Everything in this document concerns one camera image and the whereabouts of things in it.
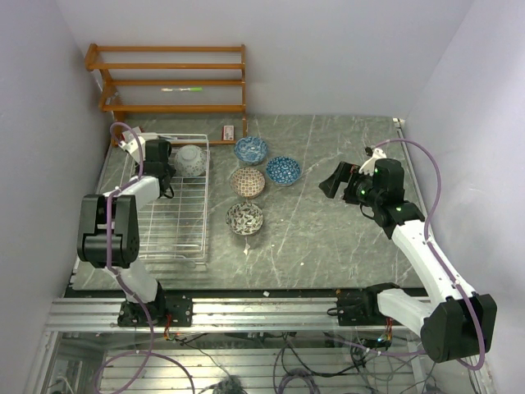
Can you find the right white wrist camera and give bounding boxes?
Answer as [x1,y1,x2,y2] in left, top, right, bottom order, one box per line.
[358,147,387,176]

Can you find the wooden shelf rack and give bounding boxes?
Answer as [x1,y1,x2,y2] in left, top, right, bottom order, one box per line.
[84,43,248,137]

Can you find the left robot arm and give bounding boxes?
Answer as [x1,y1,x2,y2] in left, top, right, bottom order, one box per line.
[77,140,176,327]

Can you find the blue floral pattern bowl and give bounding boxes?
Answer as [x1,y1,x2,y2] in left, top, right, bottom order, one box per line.
[234,136,268,165]

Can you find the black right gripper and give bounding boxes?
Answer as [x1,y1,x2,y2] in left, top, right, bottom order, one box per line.
[319,161,382,208]

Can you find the white petal pattern bowl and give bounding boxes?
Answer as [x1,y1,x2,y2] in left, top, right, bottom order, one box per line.
[174,144,207,177]

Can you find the aluminium mounting rail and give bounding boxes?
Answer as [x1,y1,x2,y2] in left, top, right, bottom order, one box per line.
[44,297,436,333]

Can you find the brown geometric pattern bowl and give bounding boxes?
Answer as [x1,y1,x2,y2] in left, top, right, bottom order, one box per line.
[231,167,266,199]

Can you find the blue triangle pattern bowl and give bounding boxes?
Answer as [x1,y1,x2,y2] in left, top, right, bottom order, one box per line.
[266,156,301,186]

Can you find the white wire dish rack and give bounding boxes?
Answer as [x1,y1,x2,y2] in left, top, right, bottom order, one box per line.
[138,132,210,265]

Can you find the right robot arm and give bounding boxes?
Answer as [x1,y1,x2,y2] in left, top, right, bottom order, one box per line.
[319,158,497,363]

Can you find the red patterned bowl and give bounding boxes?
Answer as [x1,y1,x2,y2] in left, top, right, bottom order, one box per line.
[226,202,264,236]

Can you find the green white pen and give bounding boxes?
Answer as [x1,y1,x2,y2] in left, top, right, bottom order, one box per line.
[161,87,203,93]

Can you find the red white small box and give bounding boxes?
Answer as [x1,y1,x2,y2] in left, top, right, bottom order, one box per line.
[221,125,235,141]

